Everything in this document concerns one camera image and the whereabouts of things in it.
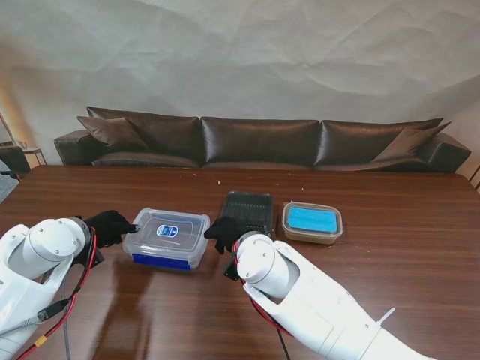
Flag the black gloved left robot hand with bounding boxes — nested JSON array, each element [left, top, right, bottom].
[[84, 210, 143, 249]]

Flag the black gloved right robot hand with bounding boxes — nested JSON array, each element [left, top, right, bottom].
[[203, 216, 247, 255]]

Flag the thin clear plastic tray lid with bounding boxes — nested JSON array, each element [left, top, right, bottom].
[[220, 190, 275, 238]]

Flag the clear lid with blue label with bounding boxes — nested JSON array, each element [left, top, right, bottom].
[[123, 207, 211, 251]]

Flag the clear container with blue clips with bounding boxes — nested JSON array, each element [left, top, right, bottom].
[[122, 224, 210, 273]]

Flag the kraft paper food container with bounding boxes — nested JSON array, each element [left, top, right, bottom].
[[281, 224, 344, 247]]

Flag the clear lid with blue insert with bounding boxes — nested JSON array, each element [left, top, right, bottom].
[[281, 202, 344, 238]]

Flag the black ribbed plastic tray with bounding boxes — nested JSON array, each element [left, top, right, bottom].
[[221, 193, 274, 238]]

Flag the brown leather cushion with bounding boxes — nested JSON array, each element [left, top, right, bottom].
[[370, 121, 452, 163], [76, 115, 151, 153]]

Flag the dark brown leather sofa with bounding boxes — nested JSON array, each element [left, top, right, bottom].
[[53, 106, 473, 174]]

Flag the small side table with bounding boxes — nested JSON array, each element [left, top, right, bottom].
[[20, 141, 48, 167]]

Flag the black office chair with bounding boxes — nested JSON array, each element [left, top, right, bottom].
[[0, 145, 32, 181]]

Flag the white zip tie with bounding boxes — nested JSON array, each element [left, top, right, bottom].
[[376, 307, 397, 327]]

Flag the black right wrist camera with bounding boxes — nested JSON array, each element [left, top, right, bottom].
[[223, 259, 241, 281]]

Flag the red black left arm cables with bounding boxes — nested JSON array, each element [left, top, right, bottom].
[[14, 228, 99, 360]]

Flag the red black arm cables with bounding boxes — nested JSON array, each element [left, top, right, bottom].
[[232, 243, 293, 360], [14, 228, 99, 360]]

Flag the red black right arm cables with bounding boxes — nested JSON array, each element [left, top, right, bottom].
[[232, 243, 293, 360]]

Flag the grey network cable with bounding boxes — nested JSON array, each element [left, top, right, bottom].
[[0, 275, 72, 360]]

